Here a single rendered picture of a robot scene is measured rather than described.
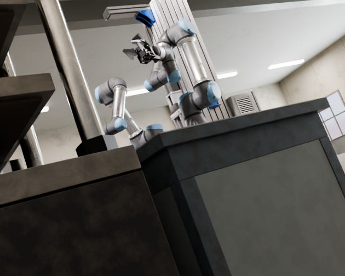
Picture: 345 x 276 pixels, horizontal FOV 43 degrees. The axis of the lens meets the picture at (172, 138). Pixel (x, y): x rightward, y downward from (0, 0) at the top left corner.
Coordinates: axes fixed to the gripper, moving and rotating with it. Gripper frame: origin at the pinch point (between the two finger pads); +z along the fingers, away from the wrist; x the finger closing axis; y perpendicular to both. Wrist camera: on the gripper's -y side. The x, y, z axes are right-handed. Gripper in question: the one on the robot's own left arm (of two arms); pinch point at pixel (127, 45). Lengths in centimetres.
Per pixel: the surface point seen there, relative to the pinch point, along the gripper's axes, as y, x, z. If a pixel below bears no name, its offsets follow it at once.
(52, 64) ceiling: -257, 326, -298
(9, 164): 49, 13, 77
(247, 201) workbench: 96, -46, 56
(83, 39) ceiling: -247, 251, -300
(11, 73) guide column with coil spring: 24, -3, 75
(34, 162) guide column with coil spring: 55, 2, 77
